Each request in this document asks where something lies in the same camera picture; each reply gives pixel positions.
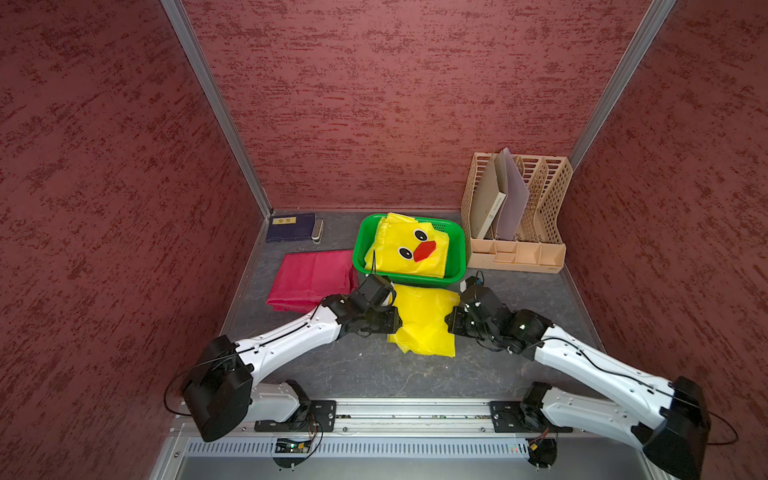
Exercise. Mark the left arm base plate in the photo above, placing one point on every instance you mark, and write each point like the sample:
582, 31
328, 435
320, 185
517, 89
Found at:
316, 415

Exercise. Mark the white binder folder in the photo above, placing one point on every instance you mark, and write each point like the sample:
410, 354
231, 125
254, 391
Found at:
489, 193

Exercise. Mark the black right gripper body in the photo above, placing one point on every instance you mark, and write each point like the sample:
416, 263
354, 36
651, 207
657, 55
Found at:
463, 323

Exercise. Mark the aluminium front rail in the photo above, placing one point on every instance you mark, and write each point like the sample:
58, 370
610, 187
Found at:
406, 438

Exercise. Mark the dark blue book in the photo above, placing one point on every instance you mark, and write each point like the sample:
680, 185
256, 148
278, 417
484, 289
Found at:
291, 228

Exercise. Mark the magenta folded raincoat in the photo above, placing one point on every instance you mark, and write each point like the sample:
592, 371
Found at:
305, 279

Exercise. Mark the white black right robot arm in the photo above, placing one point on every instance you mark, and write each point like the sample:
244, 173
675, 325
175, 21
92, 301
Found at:
668, 421

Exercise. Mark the plain yellow raincoat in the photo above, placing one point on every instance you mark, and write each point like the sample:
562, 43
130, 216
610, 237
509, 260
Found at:
422, 312

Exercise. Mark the green plastic basket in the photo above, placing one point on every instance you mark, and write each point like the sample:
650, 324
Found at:
456, 265

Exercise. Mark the yellow duck raincoat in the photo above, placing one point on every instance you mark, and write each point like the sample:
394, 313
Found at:
405, 246

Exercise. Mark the beige desk file organizer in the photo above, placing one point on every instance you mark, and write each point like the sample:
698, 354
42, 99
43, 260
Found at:
538, 246

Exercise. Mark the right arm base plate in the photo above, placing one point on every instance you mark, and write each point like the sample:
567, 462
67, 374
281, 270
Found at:
513, 417

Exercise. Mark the lilac plastic folder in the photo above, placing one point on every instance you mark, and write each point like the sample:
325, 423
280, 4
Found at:
510, 214

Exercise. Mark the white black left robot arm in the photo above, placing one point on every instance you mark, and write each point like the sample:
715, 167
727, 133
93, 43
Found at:
226, 386

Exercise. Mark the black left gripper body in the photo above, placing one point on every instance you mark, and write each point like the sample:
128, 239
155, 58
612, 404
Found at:
380, 320

